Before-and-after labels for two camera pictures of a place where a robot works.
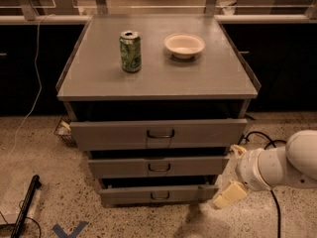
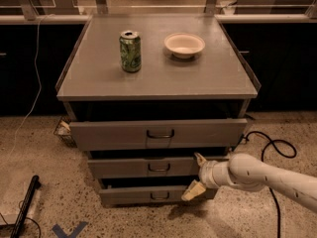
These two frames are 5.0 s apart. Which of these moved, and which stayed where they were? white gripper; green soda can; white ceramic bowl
Moved: white gripper
Stayed: green soda can; white ceramic bowl
